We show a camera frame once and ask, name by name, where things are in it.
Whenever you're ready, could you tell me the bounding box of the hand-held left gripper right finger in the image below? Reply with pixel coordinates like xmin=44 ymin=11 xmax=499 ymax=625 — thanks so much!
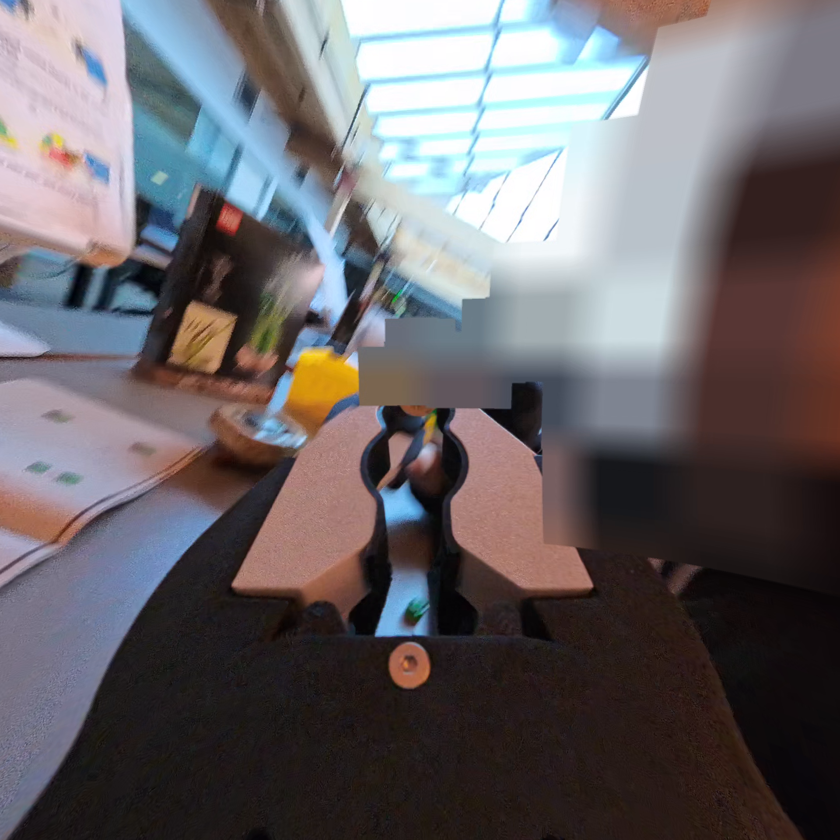
xmin=428 ymin=407 xmax=595 ymax=636

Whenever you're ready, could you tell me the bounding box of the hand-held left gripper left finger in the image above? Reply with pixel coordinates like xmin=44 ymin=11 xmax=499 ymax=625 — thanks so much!
xmin=231 ymin=407 xmax=395 ymax=636

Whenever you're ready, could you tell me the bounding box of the yellow storage bin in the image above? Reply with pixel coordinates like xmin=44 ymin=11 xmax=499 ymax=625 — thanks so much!
xmin=282 ymin=348 xmax=362 ymax=434

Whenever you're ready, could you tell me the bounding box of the grey desk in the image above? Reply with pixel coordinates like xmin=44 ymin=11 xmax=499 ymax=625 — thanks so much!
xmin=0 ymin=298 xmax=441 ymax=828

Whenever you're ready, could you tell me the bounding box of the brown brick pot model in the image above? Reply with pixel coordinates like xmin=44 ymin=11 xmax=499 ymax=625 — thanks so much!
xmin=209 ymin=402 xmax=309 ymax=468

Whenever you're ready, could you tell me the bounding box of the open instruction booklet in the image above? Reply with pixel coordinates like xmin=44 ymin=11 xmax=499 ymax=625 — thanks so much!
xmin=0 ymin=377 xmax=214 ymax=588

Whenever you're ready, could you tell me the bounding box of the black toy set box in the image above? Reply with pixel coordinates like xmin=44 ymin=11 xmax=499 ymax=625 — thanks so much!
xmin=139 ymin=189 xmax=327 ymax=395

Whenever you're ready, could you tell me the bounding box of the printed instruction sheet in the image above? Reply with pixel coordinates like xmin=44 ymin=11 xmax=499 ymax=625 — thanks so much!
xmin=0 ymin=0 xmax=137 ymax=263

